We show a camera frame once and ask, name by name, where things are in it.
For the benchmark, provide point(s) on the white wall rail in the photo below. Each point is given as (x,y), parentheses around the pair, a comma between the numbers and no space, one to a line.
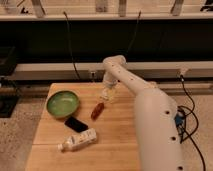
(146,70)

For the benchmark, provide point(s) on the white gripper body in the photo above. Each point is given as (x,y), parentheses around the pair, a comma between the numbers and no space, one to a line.
(108,92)

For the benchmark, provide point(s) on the green ceramic bowl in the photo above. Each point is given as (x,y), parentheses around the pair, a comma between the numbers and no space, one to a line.
(62,104)

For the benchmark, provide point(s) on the red sausage toy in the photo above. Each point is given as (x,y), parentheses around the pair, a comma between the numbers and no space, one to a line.
(97,111)

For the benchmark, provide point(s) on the black box at left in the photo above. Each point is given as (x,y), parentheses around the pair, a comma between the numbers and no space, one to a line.
(8,63)

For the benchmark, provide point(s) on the blue box on floor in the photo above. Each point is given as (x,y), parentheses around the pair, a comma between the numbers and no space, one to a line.
(179,120)

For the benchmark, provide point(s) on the black smartphone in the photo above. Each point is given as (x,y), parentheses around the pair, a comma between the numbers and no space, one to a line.
(76,125)

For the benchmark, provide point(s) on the white plastic bottle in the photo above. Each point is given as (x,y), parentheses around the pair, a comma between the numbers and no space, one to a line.
(78,141)

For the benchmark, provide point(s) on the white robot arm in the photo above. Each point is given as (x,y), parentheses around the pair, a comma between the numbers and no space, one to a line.
(154,117)

